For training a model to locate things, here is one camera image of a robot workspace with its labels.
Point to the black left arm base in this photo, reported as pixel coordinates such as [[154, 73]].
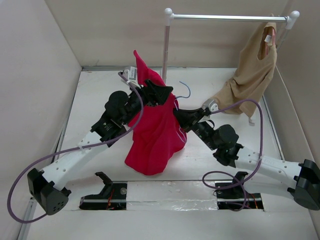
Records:
[[112, 197]]

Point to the pink hanger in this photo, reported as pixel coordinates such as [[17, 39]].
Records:
[[269, 40]]

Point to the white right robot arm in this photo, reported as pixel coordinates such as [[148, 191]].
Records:
[[298, 181]]

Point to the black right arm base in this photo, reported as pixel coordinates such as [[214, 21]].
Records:
[[233, 199]]

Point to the red t-shirt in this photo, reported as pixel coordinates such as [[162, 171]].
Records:
[[156, 138]]

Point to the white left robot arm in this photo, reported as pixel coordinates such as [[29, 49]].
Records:
[[48, 185]]

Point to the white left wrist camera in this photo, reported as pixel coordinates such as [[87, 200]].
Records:
[[129, 74]]

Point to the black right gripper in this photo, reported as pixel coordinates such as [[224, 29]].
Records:
[[187, 118]]

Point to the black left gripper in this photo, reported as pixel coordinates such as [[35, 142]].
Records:
[[156, 94]]

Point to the beige t-shirt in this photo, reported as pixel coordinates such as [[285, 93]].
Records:
[[253, 74]]

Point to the white metal clothes rack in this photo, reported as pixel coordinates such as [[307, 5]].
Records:
[[169, 16]]

